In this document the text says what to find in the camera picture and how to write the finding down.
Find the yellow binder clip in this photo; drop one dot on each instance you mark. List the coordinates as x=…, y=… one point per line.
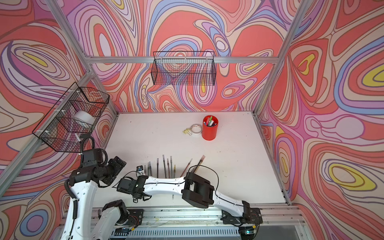
x=187, y=132

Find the black wire basket left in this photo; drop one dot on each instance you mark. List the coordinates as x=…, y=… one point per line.
x=57, y=128

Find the red capped pencil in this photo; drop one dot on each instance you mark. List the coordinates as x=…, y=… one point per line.
x=169, y=169

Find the white marker in basket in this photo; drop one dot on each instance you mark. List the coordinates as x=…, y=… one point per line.
x=78, y=137

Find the yellow black capped pencil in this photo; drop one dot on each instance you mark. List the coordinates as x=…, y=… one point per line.
x=199, y=164

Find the white tape roll in basket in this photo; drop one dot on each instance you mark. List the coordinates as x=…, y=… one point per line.
x=84, y=117

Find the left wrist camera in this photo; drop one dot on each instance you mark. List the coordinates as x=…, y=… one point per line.
x=92, y=158

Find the red pen cup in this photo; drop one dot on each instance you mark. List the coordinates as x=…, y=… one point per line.
x=209, y=133

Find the black wire basket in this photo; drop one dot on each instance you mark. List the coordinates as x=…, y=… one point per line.
x=184, y=68
x=57, y=128

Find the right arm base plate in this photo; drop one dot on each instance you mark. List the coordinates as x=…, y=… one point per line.
x=250, y=216

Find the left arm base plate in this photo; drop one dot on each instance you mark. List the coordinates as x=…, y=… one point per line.
x=133, y=218

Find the dark capped pencil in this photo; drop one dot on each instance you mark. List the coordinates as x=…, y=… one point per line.
x=165, y=167

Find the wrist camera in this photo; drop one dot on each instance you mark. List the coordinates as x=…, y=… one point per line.
x=92, y=158
x=140, y=170

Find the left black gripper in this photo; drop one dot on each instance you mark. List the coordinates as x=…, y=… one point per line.
x=117, y=164

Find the black wire basket rear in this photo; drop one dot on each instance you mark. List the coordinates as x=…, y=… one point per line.
x=184, y=68

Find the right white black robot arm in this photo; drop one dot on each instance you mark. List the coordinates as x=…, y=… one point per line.
x=196, y=191

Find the pink capped pencil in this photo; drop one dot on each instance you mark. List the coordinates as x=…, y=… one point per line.
x=186, y=168

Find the clear tape roll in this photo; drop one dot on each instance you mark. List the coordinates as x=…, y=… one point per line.
x=196, y=129

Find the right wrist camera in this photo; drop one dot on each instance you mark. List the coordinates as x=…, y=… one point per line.
x=140, y=170

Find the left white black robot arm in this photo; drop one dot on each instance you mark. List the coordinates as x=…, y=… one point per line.
x=95, y=171

